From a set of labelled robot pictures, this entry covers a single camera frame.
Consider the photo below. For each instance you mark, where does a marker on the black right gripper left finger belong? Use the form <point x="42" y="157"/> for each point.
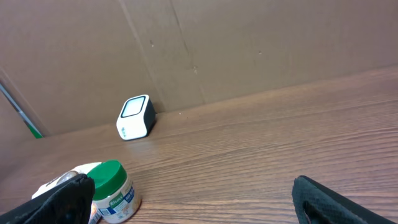
<point x="69" y="202"/>

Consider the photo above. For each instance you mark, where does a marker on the green lid seasoning jar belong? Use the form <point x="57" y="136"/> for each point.
<point x="115" y="196"/>

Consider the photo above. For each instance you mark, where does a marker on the beige brown snack bag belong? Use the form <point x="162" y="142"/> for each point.
<point x="82" y="169"/>

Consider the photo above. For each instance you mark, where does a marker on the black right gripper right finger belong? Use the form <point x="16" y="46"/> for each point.
<point x="316" y="204"/>

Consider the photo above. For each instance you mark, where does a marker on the white barcode scanner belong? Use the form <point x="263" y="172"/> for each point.
<point x="136" y="118"/>

